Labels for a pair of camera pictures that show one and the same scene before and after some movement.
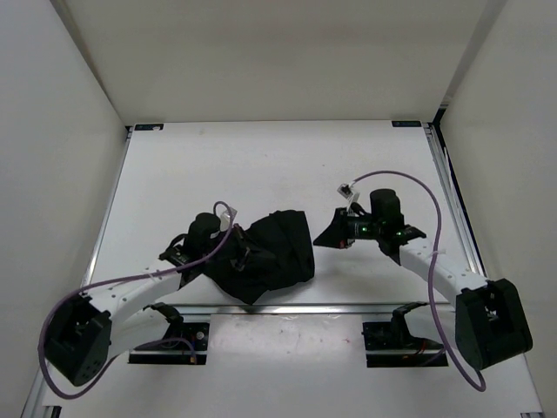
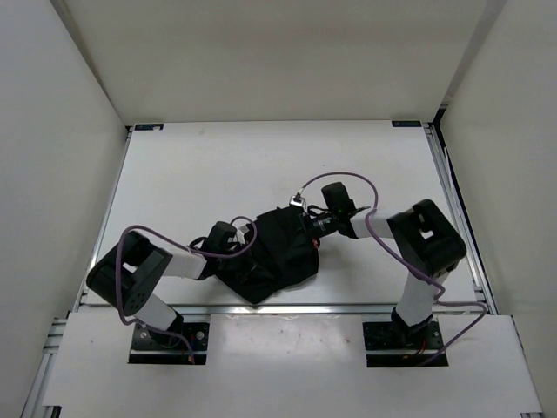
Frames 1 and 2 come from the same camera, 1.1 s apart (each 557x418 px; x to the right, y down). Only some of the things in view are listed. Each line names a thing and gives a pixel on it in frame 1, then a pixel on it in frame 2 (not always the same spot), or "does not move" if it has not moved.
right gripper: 338,234 -> 311,225
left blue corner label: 147,126 does not move
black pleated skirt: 275,253 does not move
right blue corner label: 406,123 does not move
